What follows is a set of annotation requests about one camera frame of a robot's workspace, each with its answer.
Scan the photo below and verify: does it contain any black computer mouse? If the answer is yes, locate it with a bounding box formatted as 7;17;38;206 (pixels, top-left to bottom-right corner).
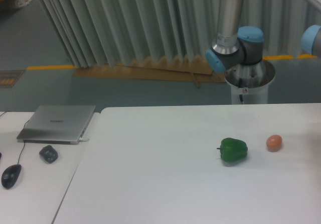
1;164;22;189

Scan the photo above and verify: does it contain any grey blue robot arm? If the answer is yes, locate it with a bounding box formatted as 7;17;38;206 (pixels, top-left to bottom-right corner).
206;0;320;72

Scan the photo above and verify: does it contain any brown cardboard sheet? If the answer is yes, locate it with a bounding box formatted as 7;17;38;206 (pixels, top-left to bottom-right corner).
73;55;225;88

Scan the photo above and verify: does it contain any green bell pepper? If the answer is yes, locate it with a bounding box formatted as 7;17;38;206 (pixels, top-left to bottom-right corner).
217;138;248;163

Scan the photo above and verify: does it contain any white usb plug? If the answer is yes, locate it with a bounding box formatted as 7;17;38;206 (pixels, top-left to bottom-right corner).
79;138;89;142

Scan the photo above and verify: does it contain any grey green pleated curtain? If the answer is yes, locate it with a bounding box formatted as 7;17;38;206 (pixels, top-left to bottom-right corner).
40;0;320;67

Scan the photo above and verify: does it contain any silver closed laptop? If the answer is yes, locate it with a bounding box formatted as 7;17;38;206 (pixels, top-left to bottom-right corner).
17;105;95;144

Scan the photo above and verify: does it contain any brown egg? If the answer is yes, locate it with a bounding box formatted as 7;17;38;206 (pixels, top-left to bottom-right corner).
266;135;282;152

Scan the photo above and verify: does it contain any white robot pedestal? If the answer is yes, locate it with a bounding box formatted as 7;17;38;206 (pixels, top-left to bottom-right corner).
224;60;276;104

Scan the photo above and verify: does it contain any black mouse cable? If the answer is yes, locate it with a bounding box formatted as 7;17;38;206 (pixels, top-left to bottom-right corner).
0;110;36;166

